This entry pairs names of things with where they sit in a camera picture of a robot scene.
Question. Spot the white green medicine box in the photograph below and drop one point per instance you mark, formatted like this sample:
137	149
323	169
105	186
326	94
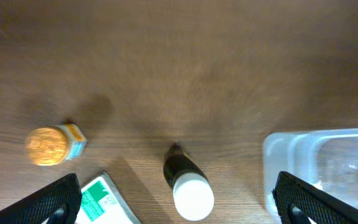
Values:
102	203

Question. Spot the black bottle white cap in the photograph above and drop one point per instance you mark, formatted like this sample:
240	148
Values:
192	194

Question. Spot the clear plastic container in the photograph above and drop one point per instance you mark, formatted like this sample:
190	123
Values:
326	159

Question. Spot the gold lid small jar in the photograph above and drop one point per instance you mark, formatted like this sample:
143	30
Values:
53	145

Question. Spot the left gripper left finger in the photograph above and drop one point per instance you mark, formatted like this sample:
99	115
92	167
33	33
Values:
58	202

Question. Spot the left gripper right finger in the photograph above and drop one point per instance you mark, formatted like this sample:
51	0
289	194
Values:
299	202

